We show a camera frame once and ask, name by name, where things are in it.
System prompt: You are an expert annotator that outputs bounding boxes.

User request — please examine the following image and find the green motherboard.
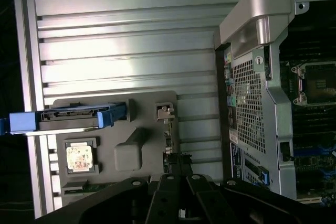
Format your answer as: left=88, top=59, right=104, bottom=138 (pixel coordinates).
left=278, top=58, right=336, bottom=205

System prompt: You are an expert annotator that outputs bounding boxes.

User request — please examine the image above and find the CPU socket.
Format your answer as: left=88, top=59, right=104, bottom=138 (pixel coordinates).
left=290, top=63, right=336, bottom=105

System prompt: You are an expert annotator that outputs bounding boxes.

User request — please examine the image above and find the silver CPU chip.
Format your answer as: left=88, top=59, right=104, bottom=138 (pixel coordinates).
left=65, top=144, right=95, bottom=170

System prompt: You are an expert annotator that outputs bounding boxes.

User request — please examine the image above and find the blue case latch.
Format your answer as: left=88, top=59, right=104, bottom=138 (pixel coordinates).
left=258, top=166, right=270, bottom=187

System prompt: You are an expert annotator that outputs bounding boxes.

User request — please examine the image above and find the grey case handle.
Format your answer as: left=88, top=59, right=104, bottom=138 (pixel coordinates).
left=218, top=0, right=292, bottom=61

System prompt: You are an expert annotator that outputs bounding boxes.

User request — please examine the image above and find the open black PC case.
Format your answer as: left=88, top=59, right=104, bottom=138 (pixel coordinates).
left=214, top=0, right=336, bottom=205

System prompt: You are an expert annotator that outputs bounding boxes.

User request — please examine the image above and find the grey parts rack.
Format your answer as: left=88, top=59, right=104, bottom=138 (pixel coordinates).
left=52, top=90, right=182, bottom=210

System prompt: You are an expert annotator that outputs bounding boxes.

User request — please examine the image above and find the hard disk with blue carrier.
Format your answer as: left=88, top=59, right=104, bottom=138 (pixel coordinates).
left=0, top=102, right=127, bottom=137

